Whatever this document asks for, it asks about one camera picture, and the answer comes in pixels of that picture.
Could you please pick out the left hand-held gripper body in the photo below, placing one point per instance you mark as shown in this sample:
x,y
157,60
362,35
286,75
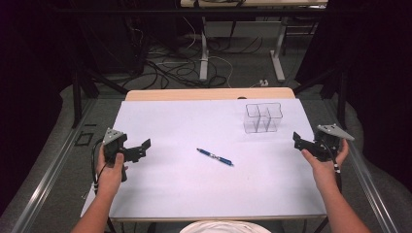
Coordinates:
x,y
114,139

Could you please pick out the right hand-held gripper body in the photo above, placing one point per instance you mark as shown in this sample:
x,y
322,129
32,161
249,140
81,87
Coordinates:
x,y
330,142

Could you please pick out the person's right hand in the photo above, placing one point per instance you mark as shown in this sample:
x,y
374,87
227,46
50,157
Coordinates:
x,y
324,173

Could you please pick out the person's left hand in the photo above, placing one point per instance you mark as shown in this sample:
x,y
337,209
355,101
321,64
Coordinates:
x,y
110,178

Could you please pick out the clear acrylic pen holder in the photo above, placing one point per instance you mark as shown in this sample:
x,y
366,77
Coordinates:
x,y
263,119

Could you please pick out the black metal stand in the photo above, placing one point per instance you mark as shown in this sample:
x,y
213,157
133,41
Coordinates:
x,y
340,97
77,97

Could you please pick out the wooden table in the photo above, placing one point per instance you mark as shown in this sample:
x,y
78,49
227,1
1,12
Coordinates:
x,y
194,94

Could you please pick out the white plug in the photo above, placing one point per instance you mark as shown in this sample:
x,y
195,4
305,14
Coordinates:
x,y
264,83

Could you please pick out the white table mat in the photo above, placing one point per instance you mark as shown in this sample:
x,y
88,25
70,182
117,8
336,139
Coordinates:
x,y
200,187

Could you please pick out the blue pen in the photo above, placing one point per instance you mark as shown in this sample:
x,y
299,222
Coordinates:
x,y
215,157

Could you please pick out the black curtain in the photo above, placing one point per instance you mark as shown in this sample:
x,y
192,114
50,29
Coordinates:
x,y
32,81
375,81

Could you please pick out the white background desk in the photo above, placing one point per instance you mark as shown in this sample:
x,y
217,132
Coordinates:
x,y
204,58

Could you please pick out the person's white shirt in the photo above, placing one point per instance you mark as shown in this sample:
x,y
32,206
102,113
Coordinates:
x,y
225,227

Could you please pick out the aluminium floor rail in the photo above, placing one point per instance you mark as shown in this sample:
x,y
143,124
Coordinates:
x,y
48,174
369,181

